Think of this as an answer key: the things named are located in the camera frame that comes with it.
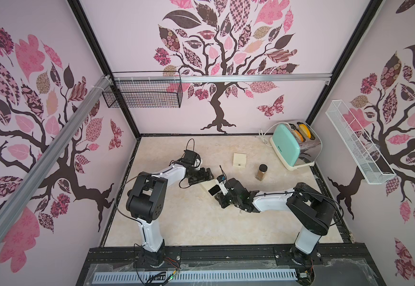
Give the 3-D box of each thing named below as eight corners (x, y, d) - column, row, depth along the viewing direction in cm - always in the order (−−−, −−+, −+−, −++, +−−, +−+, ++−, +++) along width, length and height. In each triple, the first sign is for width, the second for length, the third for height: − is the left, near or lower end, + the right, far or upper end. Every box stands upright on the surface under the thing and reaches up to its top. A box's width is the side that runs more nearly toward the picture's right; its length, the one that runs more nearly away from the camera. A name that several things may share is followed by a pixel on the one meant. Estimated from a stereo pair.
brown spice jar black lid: (256, 180, 99) (260, 171, 92) (255, 173, 102) (258, 164, 95) (264, 180, 99) (268, 171, 92) (262, 173, 102) (266, 164, 95)
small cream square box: (233, 167, 106) (233, 164, 104) (233, 156, 112) (234, 153, 109) (245, 168, 105) (245, 165, 103) (245, 157, 111) (245, 154, 109)
